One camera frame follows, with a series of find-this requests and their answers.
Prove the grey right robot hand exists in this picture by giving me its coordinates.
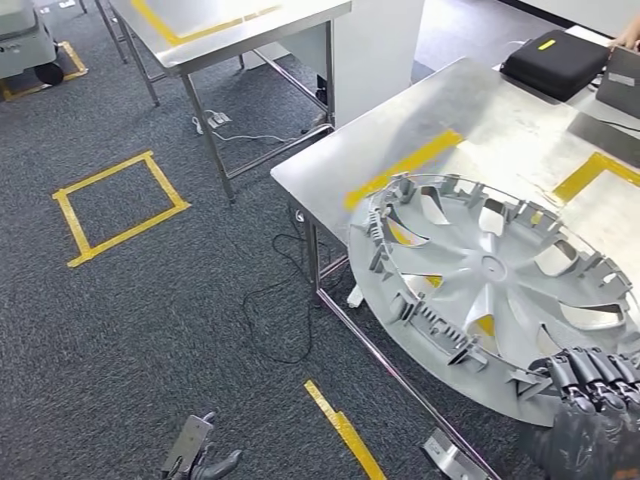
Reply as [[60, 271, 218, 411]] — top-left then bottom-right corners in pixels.
[[519, 346, 640, 480]]

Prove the person's right hand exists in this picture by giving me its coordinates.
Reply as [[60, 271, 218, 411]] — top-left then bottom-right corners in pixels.
[[608, 14, 640, 53]]

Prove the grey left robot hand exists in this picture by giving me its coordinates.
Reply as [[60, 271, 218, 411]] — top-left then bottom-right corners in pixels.
[[161, 410, 244, 480]]

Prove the grey plastic wheel hubcap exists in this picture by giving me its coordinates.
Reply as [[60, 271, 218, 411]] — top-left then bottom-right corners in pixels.
[[348, 173, 640, 429]]

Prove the steel workbench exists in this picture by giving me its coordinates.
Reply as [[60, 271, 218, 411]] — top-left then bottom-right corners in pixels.
[[269, 56, 640, 480]]

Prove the grey laptop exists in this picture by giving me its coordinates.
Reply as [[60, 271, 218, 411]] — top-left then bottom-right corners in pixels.
[[595, 44, 640, 121]]

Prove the white desk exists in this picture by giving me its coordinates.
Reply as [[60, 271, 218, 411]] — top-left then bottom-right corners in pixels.
[[492, 25, 640, 134], [242, 0, 426, 130]]

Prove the black zip case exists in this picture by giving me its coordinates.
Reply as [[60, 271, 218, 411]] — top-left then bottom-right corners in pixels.
[[500, 29, 612, 104]]

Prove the yellow floor tape outline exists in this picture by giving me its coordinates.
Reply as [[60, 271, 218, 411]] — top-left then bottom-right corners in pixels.
[[52, 150, 192, 269], [0, 40, 89, 103], [303, 379, 387, 480]]

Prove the white power adaptor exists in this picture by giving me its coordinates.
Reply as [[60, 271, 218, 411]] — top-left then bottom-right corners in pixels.
[[191, 109, 301, 144]]

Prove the steel table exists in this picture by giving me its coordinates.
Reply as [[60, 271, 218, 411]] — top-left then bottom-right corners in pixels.
[[79, 0, 353, 203]]

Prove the grey wheeled cart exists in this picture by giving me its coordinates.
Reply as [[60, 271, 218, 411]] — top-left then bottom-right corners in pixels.
[[0, 0, 64, 87]]

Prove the black floor cable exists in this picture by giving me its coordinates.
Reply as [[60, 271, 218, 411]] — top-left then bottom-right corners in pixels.
[[242, 208, 351, 366]]

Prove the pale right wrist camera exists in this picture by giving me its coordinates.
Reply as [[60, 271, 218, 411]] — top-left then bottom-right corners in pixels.
[[420, 428, 490, 480]]

